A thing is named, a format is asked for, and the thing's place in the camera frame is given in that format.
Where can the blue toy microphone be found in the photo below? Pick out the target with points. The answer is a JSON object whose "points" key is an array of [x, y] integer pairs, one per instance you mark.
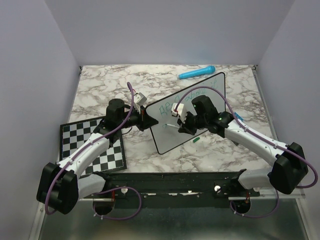
{"points": [[198, 72]]}

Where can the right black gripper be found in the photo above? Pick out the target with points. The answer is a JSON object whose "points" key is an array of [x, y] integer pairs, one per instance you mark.
{"points": [[185, 126]]}

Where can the black white checkerboard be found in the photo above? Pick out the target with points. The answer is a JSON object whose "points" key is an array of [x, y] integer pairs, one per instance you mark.
{"points": [[73, 135]]}

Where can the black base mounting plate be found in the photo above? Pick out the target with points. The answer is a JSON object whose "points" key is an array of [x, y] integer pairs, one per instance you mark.
{"points": [[169, 190]]}

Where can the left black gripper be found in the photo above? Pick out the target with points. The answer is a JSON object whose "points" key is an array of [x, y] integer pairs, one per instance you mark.
{"points": [[145, 120]]}

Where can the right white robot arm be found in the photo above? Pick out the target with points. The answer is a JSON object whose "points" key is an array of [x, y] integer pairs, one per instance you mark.
{"points": [[287, 168]]}

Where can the black framed whiteboard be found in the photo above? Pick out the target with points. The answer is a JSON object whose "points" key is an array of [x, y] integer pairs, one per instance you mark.
{"points": [[167, 138]]}

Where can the green whiteboard marker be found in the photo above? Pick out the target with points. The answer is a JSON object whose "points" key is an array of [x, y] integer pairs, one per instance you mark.
{"points": [[172, 125]]}

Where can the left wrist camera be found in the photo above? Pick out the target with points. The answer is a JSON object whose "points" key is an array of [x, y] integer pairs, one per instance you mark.
{"points": [[139, 99]]}

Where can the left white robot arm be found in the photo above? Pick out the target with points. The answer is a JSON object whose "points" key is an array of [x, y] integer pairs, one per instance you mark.
{"points": [[61, 185]]}

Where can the blue lego brick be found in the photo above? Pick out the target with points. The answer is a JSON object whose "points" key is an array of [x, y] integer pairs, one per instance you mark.
{"points": [[238, 117]]}

